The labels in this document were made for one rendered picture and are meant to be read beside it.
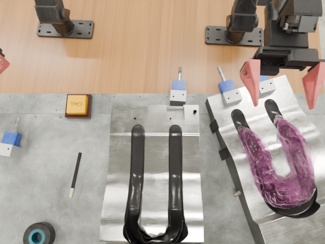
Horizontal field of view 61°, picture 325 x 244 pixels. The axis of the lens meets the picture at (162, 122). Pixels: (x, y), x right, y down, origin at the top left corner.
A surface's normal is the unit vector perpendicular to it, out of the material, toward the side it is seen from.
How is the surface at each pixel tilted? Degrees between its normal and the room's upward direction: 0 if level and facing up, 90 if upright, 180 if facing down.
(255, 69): 22
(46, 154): 0
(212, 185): 0
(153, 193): 28
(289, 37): 1
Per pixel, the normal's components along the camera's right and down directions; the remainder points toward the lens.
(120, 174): -0.02, -0.44
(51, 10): -0.07, 0.71
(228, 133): -0.13, -0.59
